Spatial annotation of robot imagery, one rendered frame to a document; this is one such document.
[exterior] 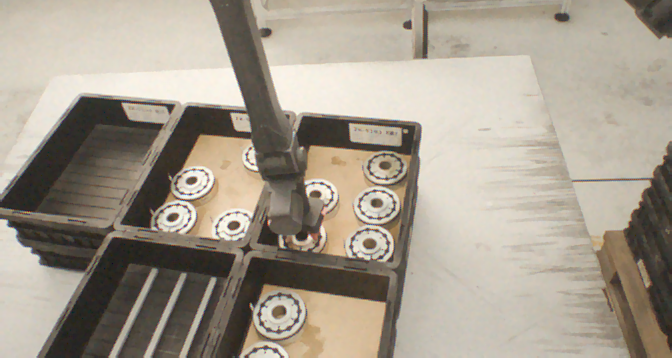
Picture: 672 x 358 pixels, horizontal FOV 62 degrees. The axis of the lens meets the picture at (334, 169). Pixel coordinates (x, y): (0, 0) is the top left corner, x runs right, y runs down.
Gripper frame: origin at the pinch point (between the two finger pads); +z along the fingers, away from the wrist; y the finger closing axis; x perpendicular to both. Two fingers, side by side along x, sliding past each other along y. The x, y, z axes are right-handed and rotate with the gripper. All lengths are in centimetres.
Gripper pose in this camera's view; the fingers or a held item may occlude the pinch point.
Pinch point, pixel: (301, 232)
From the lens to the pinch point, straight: 118.1
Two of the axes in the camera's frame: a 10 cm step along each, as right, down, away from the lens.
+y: 9.5, 1.7, -2.5
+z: 0.9, 6.3, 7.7
